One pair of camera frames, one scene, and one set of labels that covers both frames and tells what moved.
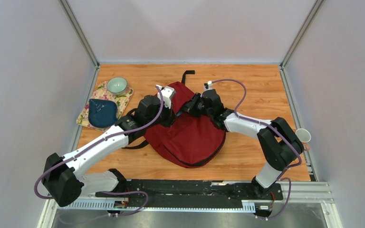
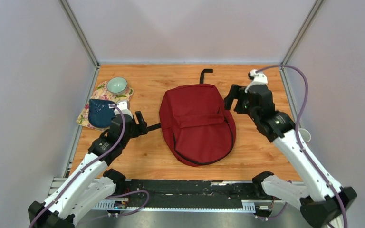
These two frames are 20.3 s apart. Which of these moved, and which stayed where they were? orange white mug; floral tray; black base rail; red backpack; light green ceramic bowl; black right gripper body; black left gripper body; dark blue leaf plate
Moved: black right gripper body; red backpack; black left gripper body
Stayed: dark blue leaf plate; black base rail; floral tray; orange white mug; light green ceramic bowl
